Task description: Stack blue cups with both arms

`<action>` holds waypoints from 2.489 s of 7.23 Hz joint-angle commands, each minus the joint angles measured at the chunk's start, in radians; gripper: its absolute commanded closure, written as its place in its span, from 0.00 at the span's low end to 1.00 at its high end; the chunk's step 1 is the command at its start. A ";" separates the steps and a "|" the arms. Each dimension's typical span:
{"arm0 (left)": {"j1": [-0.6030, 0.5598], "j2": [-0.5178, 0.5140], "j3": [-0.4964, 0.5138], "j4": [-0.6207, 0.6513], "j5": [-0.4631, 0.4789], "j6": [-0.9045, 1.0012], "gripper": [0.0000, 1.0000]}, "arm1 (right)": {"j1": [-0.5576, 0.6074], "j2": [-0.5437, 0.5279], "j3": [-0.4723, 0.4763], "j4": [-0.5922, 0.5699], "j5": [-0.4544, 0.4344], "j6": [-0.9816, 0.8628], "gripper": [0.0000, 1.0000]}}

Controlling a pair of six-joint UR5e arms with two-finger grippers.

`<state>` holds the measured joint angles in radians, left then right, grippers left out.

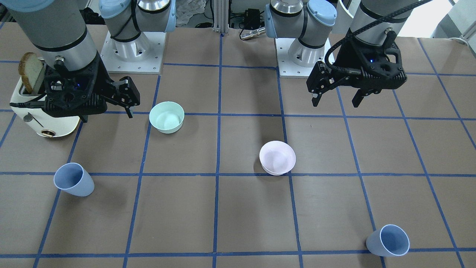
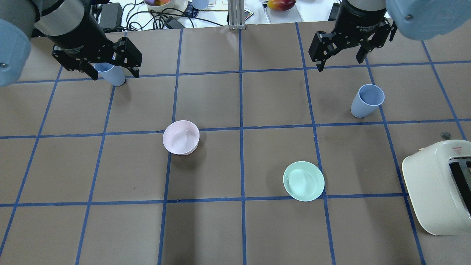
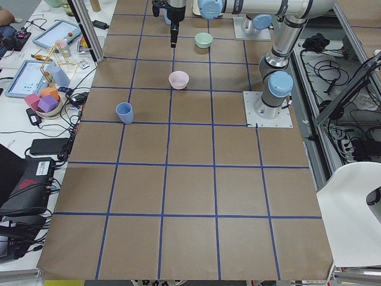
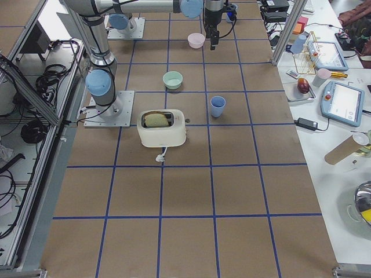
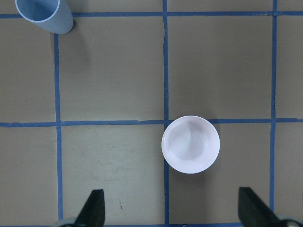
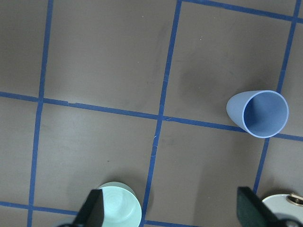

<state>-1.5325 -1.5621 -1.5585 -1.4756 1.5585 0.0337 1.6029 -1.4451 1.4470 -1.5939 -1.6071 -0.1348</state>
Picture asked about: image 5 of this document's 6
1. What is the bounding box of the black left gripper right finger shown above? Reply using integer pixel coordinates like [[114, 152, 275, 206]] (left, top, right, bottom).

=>
[[238, 187, 285, 227]]

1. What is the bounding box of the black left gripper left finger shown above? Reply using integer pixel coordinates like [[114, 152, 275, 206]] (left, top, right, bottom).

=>
[[73, 189, 105, 227]]

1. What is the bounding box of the light blue plastic cup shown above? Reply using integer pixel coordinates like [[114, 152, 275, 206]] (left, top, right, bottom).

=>
[[15, 0, 73, 35]]

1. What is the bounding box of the white pink bowl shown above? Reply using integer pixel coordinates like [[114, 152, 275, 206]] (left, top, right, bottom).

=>
[[161, 116, 220, 174]]

